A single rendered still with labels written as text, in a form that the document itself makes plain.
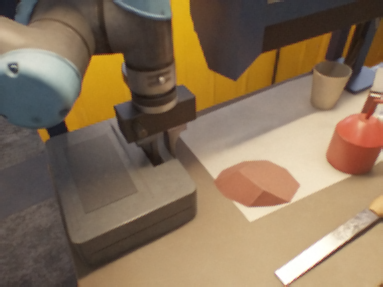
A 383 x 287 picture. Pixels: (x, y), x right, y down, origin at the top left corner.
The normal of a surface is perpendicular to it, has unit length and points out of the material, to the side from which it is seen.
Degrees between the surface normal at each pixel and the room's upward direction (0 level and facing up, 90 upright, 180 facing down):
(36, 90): 90
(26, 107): 90
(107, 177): 0
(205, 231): 0
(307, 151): 0
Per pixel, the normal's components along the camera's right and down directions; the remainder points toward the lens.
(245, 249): -0.04, -0.75
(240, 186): -0.52, -0.29
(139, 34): 0.08, 0.66
